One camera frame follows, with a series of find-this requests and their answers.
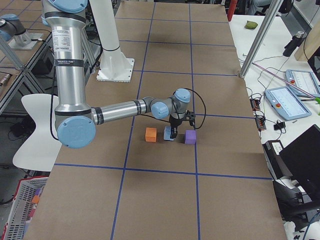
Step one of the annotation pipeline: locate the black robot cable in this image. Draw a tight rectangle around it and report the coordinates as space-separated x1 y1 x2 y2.
183 87 207 130

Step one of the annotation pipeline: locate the purple foam block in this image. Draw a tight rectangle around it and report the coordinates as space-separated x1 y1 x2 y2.
184 130 197 145

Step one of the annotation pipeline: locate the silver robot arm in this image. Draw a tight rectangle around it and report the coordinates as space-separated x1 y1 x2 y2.
42 0 192 149
0 13 26 42

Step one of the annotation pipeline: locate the orange circuit board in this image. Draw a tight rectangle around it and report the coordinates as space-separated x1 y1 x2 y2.
249 98 261 111

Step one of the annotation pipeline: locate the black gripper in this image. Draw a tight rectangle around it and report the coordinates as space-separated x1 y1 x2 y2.
169 113 185 139

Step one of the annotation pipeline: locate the black laptop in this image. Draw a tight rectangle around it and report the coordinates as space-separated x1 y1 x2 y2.
279 124 320 199

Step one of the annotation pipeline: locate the near teach pendant tablet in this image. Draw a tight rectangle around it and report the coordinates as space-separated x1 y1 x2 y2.
265 86 312 121

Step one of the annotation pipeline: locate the white plastic basket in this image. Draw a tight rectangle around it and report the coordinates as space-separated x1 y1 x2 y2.
0 176 49 240

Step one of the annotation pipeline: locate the green bean bag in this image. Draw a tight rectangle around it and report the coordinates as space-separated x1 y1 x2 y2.
244 20 258 30

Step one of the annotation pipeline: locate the teach pendant tablet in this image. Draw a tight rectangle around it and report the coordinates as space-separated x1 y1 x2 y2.
265 86 312 121
285 69 320 97

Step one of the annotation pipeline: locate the aluminium frame post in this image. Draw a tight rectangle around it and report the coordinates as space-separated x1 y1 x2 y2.
239 0 283 79

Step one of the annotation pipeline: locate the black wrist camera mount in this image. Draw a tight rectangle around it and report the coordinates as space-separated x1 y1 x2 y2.
185 110 196 128

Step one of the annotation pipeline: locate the orange foam block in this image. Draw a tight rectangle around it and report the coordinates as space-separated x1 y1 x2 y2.
145 127 157 143

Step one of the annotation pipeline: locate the white chair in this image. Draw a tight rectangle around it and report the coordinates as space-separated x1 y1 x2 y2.
12 93 62 172

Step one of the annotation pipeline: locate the far teach pendant tablet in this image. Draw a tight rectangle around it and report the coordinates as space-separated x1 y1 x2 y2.
285 69 320 97

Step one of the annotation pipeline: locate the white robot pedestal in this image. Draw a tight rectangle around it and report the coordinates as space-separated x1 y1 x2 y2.
89 0 135 83

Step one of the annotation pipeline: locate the light blue foam block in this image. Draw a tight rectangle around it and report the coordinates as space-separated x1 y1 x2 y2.
163 125 174 141

